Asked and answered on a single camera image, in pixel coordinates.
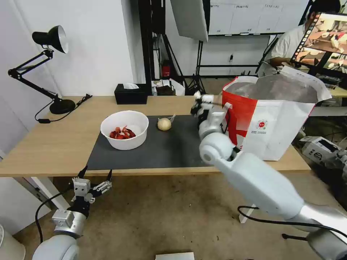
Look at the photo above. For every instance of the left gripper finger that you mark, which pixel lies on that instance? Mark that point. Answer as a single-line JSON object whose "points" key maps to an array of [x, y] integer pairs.
{"points": [[104, 186], [81, 174]]}

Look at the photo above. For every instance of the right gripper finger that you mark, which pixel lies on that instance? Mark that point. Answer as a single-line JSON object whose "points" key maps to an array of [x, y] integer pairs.
{"points": [[215, 102], [198, 95]]}

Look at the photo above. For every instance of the white red takeout bag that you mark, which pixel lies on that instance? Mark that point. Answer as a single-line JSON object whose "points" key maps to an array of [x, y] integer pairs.
{"points": [[271, 127]]}

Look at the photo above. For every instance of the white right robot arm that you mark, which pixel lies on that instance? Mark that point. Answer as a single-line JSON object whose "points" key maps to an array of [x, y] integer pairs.
{"points": [[257, 184]]}

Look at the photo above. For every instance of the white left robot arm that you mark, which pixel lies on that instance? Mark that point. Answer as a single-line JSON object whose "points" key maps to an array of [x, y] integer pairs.
{"points": [[57, 249]]}

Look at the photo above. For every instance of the white plastic bag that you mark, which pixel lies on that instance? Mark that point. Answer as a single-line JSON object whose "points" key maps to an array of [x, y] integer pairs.
{"points": [[165, 89]]}

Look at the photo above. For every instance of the black light stand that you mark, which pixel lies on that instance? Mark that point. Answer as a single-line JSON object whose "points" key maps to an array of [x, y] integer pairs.
{"points": [[200, 67]]}

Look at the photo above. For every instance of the white table leg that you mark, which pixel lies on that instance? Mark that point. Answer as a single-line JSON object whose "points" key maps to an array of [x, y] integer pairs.
{"points": [[47, 192]]}

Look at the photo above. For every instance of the pale yellow onion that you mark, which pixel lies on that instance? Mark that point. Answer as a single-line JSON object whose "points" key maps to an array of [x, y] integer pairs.
{"points": [[164, 124]]}

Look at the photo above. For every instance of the red fire extinguisher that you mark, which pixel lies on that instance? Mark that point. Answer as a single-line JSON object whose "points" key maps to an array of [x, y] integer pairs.
{"points": [[166, 70]]}

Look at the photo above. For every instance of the white paper bowl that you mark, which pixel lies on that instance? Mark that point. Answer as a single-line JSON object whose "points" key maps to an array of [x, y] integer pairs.
{"points": [[127, 143]]}

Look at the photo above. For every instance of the black table mat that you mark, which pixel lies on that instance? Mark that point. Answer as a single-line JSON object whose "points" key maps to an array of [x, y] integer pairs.
{"points": [[162, 149]]}

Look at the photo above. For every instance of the red food scraps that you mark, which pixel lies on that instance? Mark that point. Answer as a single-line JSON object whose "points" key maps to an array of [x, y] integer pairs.
{"points": [[116, 134]]}

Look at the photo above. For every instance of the black tissue box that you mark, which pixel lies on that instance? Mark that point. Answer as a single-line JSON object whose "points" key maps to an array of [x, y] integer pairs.
{"points": [[130, 97]]}

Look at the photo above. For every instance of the white tissue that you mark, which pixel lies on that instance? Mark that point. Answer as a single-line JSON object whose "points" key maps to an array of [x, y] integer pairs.
{"points": [[130, 86]]}

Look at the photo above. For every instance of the black desk lamp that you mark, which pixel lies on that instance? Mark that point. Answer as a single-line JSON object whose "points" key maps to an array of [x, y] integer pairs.
{"points": [[62, 105]]}

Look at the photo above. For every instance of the black metal rack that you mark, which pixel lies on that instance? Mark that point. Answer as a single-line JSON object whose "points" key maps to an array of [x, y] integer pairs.
{"points": [[147, 40]]}

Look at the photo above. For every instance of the white softbox light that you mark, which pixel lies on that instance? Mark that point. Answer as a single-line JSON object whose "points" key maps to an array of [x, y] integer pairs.
{"points": [[191, 19]]}

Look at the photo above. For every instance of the white waste bin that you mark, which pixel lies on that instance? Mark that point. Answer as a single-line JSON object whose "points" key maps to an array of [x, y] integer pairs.
{"points": [[10, 246]]}

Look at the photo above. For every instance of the whiteboard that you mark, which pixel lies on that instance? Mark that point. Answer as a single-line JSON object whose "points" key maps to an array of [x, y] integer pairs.
{"points": [[244, 16]]}

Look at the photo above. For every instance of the person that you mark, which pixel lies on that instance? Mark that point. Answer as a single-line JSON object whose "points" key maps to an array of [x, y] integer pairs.
{"points": [[284, 43]]}

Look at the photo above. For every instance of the white carton box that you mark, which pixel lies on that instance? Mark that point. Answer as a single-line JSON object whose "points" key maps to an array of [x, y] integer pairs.
{"points": [[320, 150]]}

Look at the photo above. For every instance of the computer monitor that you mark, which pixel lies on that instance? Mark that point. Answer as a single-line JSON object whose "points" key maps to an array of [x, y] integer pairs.
{"points": [[325, 38]]}

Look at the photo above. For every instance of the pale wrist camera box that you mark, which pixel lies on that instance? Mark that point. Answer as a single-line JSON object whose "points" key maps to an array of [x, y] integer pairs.
{"points": [[208, 98], [82, 187]]}

